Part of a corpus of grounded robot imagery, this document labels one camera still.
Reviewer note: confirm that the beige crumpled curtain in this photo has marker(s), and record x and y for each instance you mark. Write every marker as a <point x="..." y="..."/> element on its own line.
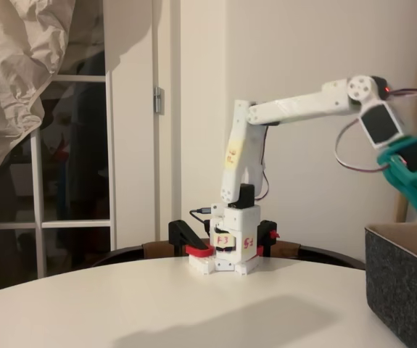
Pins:
<point x="12" y="54"/>

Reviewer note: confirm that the dark wooden chair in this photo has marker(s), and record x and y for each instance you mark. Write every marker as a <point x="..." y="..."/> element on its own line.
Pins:
<point x="320" y="253"/>

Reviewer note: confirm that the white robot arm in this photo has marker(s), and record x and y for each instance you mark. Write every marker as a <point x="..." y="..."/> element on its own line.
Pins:
<point x="291" y="107"/>

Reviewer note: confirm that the white glazed door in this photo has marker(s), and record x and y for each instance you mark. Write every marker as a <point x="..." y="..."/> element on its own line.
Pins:
<point x="110" y="145"/>

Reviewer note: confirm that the metal door hinge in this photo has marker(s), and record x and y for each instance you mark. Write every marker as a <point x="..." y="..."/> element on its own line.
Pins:
<point x="158" y="99"/>

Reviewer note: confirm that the black clamp with red pad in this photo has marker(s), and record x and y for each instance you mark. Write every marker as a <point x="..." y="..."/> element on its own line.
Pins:
<point x="179" y="232"/>

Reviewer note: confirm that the dark grey felt box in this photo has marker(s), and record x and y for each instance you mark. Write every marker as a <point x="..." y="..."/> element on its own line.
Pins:
<point x="404" y="290"/>

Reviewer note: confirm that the black clamp with red knob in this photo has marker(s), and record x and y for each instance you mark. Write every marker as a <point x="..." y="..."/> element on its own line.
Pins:
<point x="266" y="235"/>

